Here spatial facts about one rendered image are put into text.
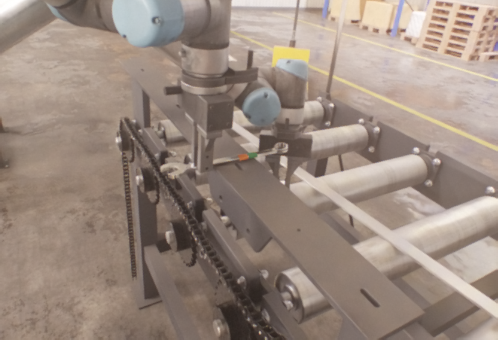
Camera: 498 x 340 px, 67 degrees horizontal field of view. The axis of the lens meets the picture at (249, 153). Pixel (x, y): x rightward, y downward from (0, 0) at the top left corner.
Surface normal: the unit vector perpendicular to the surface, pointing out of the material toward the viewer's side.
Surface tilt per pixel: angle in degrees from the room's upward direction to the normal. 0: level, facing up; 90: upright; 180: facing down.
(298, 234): 0
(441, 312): 0
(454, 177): 90
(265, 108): 90
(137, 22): 90
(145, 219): 90
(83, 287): 0
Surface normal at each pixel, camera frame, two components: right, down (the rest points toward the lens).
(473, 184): -0.87, 0.17
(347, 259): 0.08, -0.88
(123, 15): -0.46, 0.38
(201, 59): -0.04, 0.47
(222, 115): 0.49, 0.44
